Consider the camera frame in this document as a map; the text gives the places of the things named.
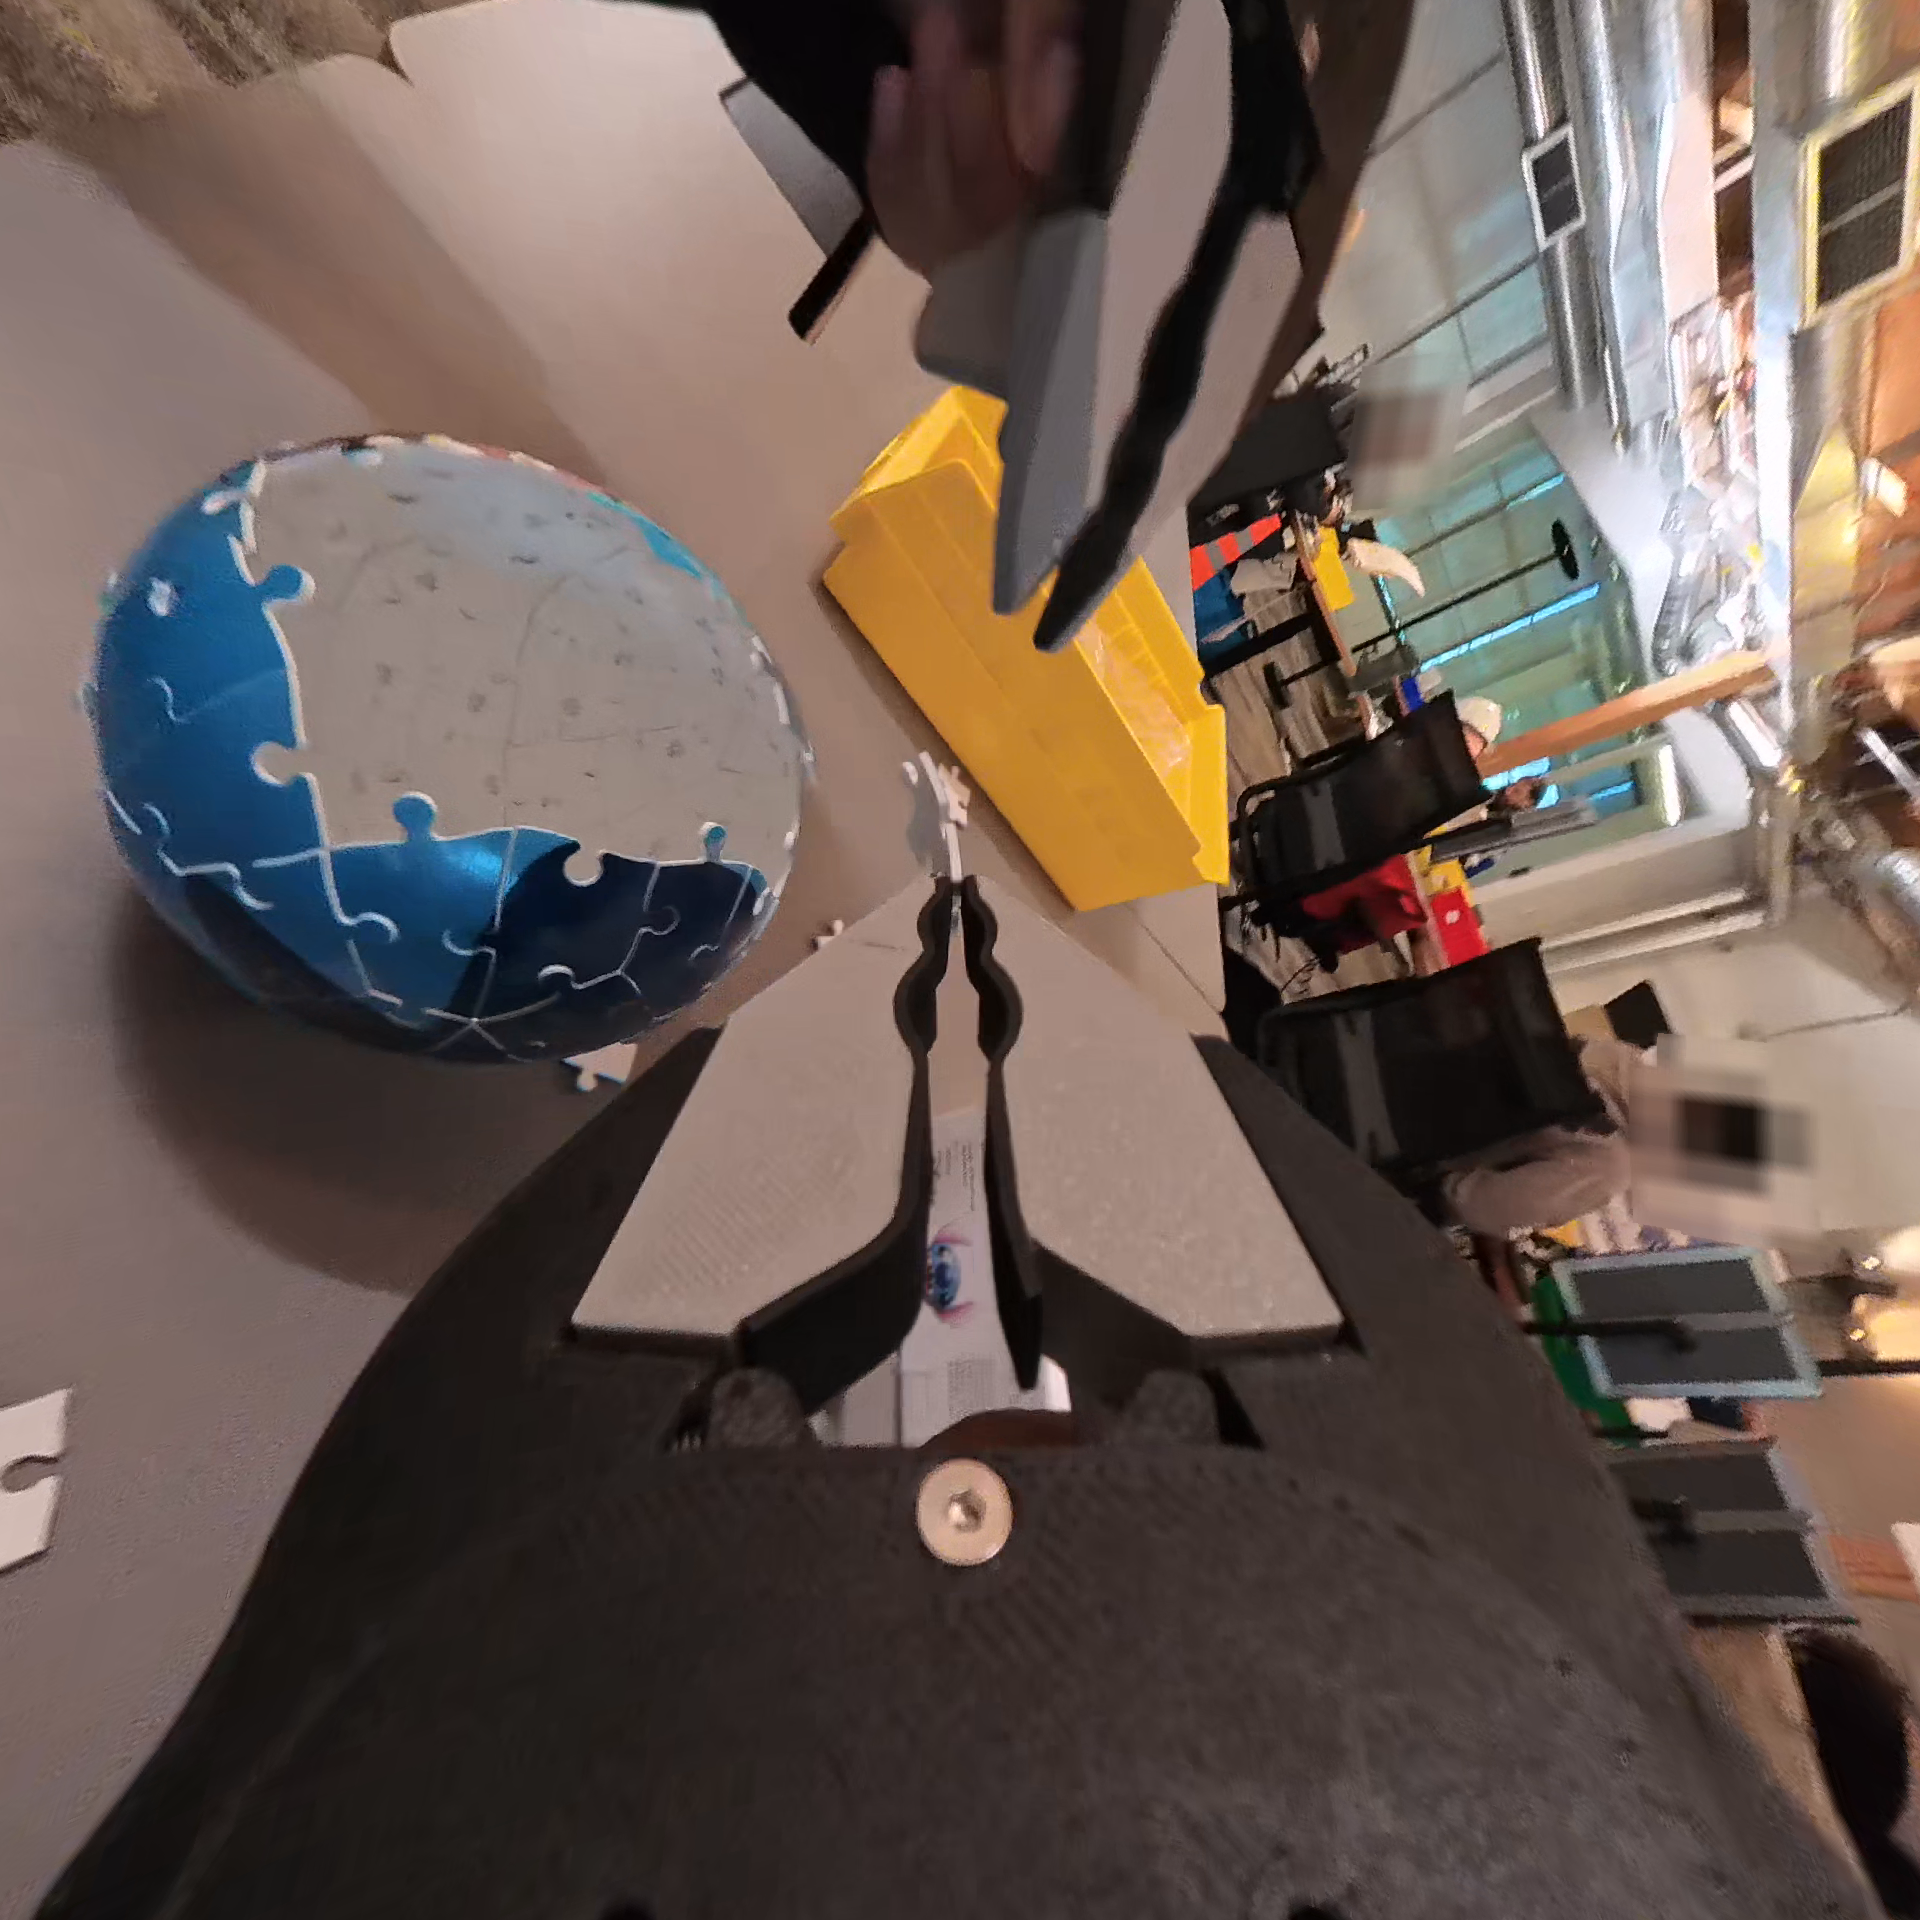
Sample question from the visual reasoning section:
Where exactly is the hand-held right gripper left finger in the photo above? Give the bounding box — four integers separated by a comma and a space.
570, 878, 954, 1419

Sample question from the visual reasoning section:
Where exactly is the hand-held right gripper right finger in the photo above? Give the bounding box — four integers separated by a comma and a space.
961, 878, 1360, 1390

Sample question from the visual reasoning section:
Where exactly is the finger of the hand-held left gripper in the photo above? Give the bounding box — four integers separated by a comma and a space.
1036, 192, 1326, 653
994, 0, 1244, 617

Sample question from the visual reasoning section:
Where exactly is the blue puzzle ball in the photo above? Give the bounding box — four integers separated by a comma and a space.
77, 432, 818, 1067

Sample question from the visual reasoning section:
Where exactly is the person's left forearm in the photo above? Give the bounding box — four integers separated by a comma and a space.
697, 0, 909, 189

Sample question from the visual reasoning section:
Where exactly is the colourful cartoon puzzle box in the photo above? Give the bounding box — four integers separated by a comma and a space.
817, 1101, 1074, 1449

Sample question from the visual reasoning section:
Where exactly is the person's left hand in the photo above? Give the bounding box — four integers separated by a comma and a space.
866, 0, 1086, 278

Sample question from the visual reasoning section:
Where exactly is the yellow plastic bin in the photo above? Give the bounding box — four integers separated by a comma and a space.
824, 387, 1233, 912

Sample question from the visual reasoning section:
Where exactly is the black office chair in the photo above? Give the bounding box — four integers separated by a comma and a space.
1229, 693, 1596, 934
1258, 937, 1614, 1187

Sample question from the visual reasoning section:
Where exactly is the red bin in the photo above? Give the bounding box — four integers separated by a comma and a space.
1296, 854, 1491, 963

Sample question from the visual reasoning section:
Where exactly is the black pole stand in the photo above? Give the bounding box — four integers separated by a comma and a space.
1267, 517, 1580, 705

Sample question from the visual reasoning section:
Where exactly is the wooden beam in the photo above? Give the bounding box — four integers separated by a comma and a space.
1476, 651, 1778, 780

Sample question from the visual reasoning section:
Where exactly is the blue framed dark panel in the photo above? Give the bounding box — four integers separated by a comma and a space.
1612, 1440, 1864, 1622
1552, 1246, 1824, 1403

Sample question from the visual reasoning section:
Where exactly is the silver ventilation duct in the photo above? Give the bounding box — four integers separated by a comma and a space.
1499, 0, 1818, 693

